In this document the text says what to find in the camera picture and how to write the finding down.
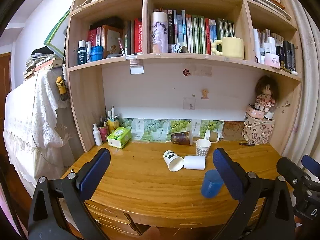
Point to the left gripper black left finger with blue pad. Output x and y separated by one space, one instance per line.
46 217

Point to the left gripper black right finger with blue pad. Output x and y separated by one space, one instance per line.
276 218

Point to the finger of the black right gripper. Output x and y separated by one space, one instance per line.
311 165

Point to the blue plastic cup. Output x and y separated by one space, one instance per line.
212 184

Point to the white plastic cup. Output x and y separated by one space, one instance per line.
195 162

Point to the grey checkered paper cup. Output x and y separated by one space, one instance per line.
202 147

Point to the brown sleeve paper cup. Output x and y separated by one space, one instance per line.
212 136

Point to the red pen holder cup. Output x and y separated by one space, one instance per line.
104 133

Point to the white panda paper cup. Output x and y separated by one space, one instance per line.
173 161

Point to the dark patterned paper cup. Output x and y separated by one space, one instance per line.
182 138

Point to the letter print fabric bag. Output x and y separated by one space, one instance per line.
257 131

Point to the black pen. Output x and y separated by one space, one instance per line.
246 144

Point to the pink case on bag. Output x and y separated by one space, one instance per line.
254 113

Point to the white spray bottle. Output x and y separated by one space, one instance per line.
96 135

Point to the white lace cloth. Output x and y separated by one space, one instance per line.
36 142

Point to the doll with brown hair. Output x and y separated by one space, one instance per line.
267 93

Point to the green tissue box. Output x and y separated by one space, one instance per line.
119 137

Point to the grape picture poster strip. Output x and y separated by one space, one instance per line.
160 130

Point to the pale yellow mug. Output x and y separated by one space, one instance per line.
229 47

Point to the dark blue bottle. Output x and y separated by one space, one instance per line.
81 52

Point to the blue jar on shelf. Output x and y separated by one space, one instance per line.
97 53

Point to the wooden bookshelf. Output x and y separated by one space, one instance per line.
178 85

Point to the lilac floral thermos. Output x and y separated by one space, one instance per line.
159 33

